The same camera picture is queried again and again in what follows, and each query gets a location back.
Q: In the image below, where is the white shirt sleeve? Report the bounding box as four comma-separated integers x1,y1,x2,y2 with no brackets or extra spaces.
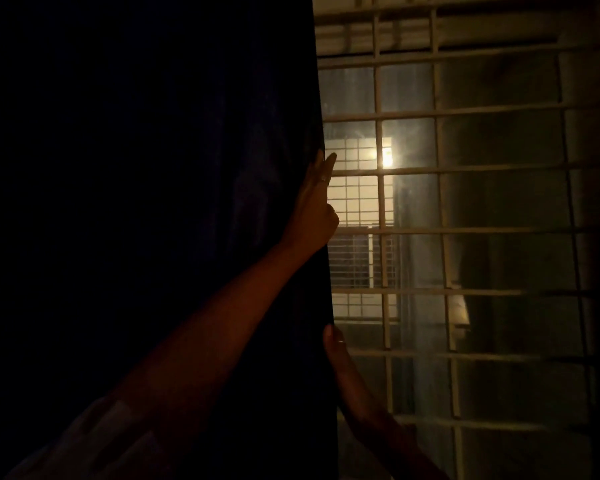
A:
2,392,181,480

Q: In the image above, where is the person's left forearm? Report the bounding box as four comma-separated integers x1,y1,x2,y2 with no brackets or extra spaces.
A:
97,242,306,448

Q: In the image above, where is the dark blue curtain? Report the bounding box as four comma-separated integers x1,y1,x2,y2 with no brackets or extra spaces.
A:
0,0,341,480

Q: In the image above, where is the lit window of neighbouring building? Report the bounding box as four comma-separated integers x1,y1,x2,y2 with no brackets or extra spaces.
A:
325,136,400,321

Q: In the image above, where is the person's left hand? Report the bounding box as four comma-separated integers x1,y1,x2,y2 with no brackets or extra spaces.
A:
279,150,341,256

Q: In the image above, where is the person's right forearm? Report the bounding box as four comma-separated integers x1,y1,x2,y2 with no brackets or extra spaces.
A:
375,424,452,480

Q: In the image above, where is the white metal window grille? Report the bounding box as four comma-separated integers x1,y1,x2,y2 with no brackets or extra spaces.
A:
312,0,600,480

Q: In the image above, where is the person's right hand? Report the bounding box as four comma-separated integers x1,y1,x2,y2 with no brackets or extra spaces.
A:
322,324,398,440

